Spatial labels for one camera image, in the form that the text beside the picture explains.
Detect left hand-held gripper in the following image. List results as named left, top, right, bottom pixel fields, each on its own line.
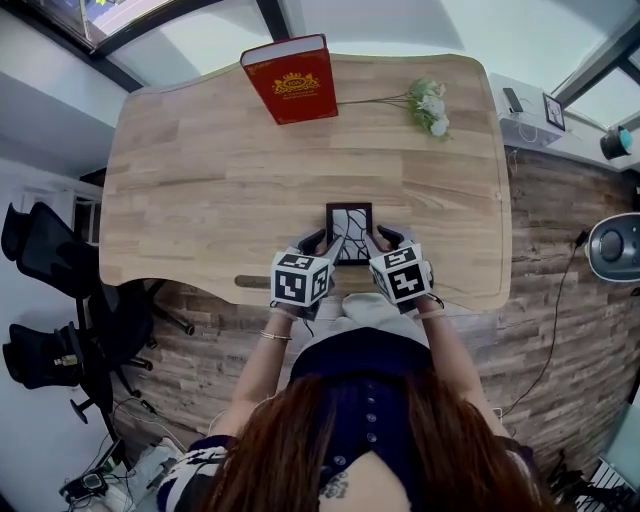
left=270, top=228, right=347, bottom=321

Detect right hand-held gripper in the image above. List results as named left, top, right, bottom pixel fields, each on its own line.
left=363, top=225, right=436, bottom=315

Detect black picture frame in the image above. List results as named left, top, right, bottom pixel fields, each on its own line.
left=325, top=202, right=374, bottom=267

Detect person's right forearm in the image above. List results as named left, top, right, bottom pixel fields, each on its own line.
left=413, top=295, right=509, bottom=437

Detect person's left forearm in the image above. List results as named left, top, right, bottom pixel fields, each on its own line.
left=214, top=303, right=301, bottom=437

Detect small black framed picture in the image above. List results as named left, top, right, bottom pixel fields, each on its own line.
left=542, top=92, right=567, bottom=133

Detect person's beige trousers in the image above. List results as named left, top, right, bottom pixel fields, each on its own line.
left=341, top=292, right=430, bottom=347

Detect person's dark buttoned top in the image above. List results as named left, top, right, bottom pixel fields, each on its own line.
left=157, top=326, right=551, bottom=512

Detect white artificial flower bouquet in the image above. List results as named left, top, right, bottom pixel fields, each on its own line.
left=336, top=77, right=452, bottom=142

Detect red hardcover book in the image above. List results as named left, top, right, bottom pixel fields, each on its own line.
left=239, top=33, right=340, bottom=126

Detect white box device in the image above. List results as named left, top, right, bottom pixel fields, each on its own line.
left=488, top=72, right=567, bottom=150

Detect white round fan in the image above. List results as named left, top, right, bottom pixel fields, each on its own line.
left=586, top=212, right=640, bottom=282

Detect dark pot with teal rim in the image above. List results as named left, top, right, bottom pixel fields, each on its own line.
left=599, top=124, right=634, bottom=162

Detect black office chair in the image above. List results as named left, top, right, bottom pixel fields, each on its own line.
left=0, top=201, right=197, bottom=426

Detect dark framed window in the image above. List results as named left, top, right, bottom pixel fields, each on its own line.
left=9, top=0, right=226, bottom=55

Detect long black floor cable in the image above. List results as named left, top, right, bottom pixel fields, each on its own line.
left=498, top=228, right=592, bottom=421

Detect black device with cables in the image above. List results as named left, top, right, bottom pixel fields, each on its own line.
left=58, top=469, right=110, bottom=503

